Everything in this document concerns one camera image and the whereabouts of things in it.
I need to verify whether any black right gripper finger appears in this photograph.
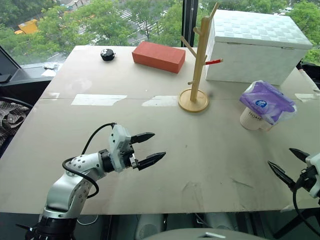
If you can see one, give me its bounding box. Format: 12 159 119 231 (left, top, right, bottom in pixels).
267 160 298 193
288 147 311 164

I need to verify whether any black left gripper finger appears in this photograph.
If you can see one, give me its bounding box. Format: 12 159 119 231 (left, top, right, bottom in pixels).
136 151 167 172
129 132 156 145

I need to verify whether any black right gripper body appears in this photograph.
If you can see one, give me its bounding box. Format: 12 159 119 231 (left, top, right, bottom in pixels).
295 165 318 194

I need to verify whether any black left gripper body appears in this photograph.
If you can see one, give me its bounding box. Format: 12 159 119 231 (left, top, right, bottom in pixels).
121 135 141 171

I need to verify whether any wooden mug tree stand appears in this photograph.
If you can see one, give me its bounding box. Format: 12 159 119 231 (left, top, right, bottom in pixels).
177 2 224 114

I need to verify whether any purple tissue pack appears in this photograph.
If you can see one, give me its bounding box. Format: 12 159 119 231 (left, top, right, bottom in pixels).
238 79 298 126

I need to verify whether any red rectangular box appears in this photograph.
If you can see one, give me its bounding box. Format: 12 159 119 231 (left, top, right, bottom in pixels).
131 41 187 75

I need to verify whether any grey rounded robot body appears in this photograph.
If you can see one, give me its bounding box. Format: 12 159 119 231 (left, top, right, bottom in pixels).
134 212 266 240

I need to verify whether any small black white-spotted object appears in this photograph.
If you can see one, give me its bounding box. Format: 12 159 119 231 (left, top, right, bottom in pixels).
100 48 117 62

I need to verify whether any large white woven box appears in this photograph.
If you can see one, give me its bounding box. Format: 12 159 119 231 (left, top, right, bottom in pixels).
204 9 314 87

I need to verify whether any crumpled white wrapper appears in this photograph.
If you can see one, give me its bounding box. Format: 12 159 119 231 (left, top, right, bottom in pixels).
42 62 61 71

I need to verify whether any plaid cloth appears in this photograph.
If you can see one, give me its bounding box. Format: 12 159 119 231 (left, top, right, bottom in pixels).
0 100 31 146

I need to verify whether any black window pillar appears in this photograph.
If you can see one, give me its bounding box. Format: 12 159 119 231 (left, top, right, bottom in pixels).
181 0 202 49

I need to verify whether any yellow truck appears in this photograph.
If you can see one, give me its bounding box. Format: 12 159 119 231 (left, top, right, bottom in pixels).
14 18 40 35

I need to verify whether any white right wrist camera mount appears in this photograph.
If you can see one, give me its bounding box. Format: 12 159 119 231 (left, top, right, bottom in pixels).
305 152 320 200

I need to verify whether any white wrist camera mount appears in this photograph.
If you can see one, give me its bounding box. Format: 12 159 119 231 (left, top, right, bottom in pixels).
108 124 135 173
305 152 320 200

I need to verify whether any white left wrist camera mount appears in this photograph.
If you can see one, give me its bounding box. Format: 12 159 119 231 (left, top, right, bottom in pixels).
108 124 135 173

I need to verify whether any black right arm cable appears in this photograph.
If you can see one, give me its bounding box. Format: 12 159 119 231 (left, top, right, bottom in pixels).
292 172 320 237

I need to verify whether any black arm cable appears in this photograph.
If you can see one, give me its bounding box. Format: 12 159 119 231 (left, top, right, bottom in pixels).
292 172 320 237
61 121 118 200

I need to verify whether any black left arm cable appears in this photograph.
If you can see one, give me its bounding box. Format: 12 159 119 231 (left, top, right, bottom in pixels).
61 121 118 200

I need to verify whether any black table frame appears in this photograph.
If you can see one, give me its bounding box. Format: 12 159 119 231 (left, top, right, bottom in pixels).
271 206 320 240

